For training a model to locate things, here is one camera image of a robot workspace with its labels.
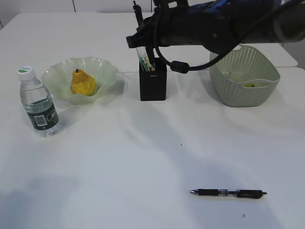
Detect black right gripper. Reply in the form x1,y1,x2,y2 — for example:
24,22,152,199
126,9,167,49

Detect clear plastic ruler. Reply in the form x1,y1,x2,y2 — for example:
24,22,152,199
136,48,146,63

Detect black gel pen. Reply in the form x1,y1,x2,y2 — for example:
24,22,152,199
133,0,143,27
189,189,267,199
145,47,155,71

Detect yellow utility knife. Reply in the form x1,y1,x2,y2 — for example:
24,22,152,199
145,54,153,72

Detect yellow pear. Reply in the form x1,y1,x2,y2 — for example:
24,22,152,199
71,69,96,96

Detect clear plastic water bottle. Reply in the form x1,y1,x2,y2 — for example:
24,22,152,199
17,66,61,137

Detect black gel pen bottom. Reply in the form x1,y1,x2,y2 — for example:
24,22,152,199
189,189,267,199

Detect green white mechanical pencil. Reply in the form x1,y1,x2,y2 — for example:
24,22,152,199
139,56,149,72

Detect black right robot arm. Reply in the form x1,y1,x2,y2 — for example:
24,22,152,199
126,0,305,53

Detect black square pen holder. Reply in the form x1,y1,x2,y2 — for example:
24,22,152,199
139,58,167,101

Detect green woven plastic basket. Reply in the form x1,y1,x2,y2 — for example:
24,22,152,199
209,45,281,107

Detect green wavy glass plate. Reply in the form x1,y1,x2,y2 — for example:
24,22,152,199
42,56,118,105

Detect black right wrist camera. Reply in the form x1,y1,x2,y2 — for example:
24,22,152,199
153,0,189,9

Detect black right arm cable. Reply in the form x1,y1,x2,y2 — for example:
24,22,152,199
153,0,296,74

